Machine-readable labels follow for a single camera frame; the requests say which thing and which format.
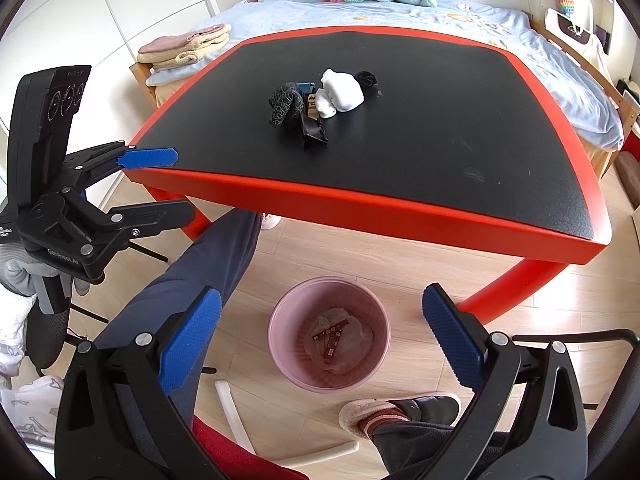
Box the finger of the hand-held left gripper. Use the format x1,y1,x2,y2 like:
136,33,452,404
62,142,180,187
75,187,197,252

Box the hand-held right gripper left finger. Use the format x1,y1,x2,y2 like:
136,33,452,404
54,286,236,480

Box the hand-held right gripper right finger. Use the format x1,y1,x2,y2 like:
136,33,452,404
421,283,591,480

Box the pink waste bin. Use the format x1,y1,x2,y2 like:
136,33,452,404
267,276,391,393

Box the black patterned sock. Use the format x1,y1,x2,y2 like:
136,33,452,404
268,81,307,130

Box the small white cloth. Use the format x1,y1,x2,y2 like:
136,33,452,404
314,89,339,119

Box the large white cloth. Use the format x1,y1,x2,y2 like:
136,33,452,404
320,68,365,111

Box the person's left hand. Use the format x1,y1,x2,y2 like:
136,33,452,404
0,242,92,307

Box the person's left leg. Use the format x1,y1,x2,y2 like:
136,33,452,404
92,208,263,441

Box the person's leg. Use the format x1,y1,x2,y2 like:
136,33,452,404
92,208,263,441
372,417,501,480

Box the person's black white right shoe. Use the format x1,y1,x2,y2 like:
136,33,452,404
339,393,462,442

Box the white chair base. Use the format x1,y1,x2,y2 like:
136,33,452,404
214,381,361,464

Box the crumpled translucent plastic bag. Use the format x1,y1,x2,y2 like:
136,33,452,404
305,310,376,374

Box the folded towels stack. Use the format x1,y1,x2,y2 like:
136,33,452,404
137,34,232,72

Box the person's right leg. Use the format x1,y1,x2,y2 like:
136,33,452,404
372,417,501,480

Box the red cloth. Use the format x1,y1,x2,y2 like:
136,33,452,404
191,416,310,480

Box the red strip wrapper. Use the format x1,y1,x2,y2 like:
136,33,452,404
312,321,351,341
322,325,341,364

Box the pink folded towel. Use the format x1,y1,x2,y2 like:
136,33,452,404
137,23,232,56

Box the white wardrobe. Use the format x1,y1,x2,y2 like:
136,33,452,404
0,0,222,121

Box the white patterned garment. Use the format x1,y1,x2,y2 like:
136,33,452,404
0,374,67,450

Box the red and black table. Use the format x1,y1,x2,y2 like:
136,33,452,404
122,26,613,321

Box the bed with blue sheet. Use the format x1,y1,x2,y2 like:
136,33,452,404
129,0,637,181

